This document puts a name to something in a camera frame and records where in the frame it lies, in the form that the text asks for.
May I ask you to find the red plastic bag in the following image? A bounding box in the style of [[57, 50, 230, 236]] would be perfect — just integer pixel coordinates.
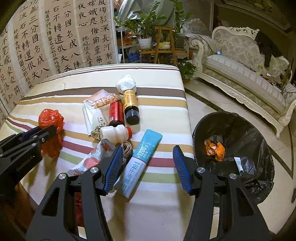
[[38, 108, 64, 159]]

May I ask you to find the pink white snack wrapper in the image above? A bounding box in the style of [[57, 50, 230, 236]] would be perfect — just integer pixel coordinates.
[[66, 138, 115, 176]]

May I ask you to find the white yogurt bottle red cap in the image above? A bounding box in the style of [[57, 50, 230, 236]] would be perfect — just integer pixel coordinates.
[[100, 125, 132, 145]]

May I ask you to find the string bundle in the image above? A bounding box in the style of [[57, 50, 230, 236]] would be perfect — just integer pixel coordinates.
[[120, 141, 134, 160]]

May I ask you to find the amber glass bottle gold label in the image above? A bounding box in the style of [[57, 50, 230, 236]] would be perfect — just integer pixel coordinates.
[[123, 89, 140, 125]]

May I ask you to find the blue white powder tube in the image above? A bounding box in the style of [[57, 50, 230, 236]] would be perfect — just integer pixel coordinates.
[[115, 130, 163, 198]]

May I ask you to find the black trash bin with bag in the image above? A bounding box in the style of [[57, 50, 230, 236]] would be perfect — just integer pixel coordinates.
[[193, 111, 275, 204]]

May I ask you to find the small white tube in bin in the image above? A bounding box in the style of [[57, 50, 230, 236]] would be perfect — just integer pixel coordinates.
[[234, 157, 244, 176]]

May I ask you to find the white plastic packet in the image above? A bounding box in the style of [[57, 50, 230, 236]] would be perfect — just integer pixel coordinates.
[[82, 99, 108, 136]]

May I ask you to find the orange crumpled wrapper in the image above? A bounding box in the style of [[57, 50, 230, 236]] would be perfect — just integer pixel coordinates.
[[204, 139, 225, 162]]

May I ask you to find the orange white snack wrapper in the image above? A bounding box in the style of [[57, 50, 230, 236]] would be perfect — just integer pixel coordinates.
[[88, 89, 121, 108]]

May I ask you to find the red can bottle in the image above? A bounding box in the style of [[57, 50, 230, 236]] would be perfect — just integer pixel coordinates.
[[109, 100, 125, 126]]

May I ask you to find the calligraphy screen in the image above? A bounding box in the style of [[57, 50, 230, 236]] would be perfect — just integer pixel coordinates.
[[1, 0, 118, 122]]

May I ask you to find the crumpled white tissue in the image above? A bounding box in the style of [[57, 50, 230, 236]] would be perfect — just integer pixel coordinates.
[[116, 75, 137, 94]]

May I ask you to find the striped tablecloth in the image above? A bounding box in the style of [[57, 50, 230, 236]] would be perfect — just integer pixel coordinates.
[[0, 63, 195, 241]]

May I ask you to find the small green floor plant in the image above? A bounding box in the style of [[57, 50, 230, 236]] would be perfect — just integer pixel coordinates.
[[177, 58, 196, 81]]

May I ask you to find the potted plant white pot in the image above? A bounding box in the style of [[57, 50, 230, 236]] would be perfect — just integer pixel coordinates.
[[114, 1, 166, 50]]

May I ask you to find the ornate white sofa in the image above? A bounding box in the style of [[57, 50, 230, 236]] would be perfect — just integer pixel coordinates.
[[187, 26, 295, 138]]

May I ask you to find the wooden plant stand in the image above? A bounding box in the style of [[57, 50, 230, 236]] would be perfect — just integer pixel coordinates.
[[139, 26, 187, 66]]

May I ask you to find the black garment on sofa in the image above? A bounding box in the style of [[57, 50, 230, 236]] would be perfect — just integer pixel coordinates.
[[255, 31, 283, 68]]

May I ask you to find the tall green plant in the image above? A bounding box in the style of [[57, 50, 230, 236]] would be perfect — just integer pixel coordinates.
[[171, 0, 191, 49]]

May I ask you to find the silver bead chain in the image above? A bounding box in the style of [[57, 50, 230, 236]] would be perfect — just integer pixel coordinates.
[[90, 122, 109, 141]]

